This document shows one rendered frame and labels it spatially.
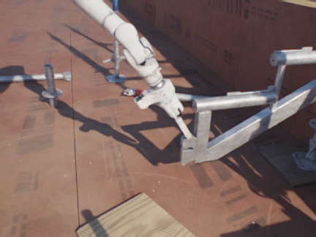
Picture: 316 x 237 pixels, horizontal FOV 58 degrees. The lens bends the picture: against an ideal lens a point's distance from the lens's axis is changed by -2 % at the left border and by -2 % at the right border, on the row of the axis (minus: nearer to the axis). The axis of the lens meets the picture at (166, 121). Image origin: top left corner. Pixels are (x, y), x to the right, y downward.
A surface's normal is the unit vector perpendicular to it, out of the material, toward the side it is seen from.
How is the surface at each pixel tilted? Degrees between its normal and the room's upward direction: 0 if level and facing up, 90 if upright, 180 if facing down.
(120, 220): 0
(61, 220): 0
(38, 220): 0
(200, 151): 90
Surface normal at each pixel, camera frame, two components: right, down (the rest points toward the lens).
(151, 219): 0.05, -0.87
